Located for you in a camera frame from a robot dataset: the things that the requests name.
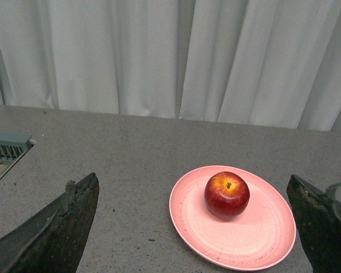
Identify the left gripper worn black right finger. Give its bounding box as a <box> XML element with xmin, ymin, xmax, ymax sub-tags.
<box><xmin>286</xmin><ymin>175</ymin><xmax>341</xmax><ymax>272</ymax></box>

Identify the pink round plate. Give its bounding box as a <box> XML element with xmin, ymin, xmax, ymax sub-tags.
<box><xmin>169</xmin><ymin>166</ymin><xmax>297</xmax><ymax>271</ymax></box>

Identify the left gripper worn black left finger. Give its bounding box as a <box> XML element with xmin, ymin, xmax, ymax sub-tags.
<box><xmin>0</xmin><ymin>173</ymin><xmax>99</xmax><ymax>272</ymax></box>

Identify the red yellow apple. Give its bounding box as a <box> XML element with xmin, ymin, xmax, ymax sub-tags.
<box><xmin>203</xmin><ymin>171</ymin><xmax>250</xmax><ymax>221</ymax></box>

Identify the white pleated curtain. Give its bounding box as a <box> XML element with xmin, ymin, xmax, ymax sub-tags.
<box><xmin>0</xmin><ymin>1</ymin><xmax>341</xmax><ymax>132</ymax></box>

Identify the grey green slotted rack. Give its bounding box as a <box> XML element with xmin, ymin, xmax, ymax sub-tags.
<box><xmin>0</xmin><ymin>131</ymin><xmax>36</xmax><ymax>181</ymax></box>

